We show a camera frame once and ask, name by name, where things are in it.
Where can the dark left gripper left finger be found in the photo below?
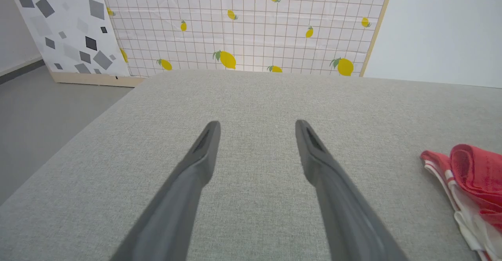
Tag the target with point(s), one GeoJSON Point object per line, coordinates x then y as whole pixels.
{"type": "Point", "coordinates": [176, 206]}

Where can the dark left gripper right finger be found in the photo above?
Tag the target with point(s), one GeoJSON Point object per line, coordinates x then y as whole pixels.
{"type": "Point", "coordinates": [341, 206]}

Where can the red white jersey garment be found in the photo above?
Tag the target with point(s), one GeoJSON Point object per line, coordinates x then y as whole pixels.
{"type": "Point", "coordinates": [478, 174]}

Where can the lemon print grid partition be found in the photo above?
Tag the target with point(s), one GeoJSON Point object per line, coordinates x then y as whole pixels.
{"type": "Point", "coordinates": [255, 26]}

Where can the grey terrazzo print panel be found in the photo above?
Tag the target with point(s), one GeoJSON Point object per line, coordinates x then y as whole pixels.
{"type": "Point", "coordinates": [70, 18]}

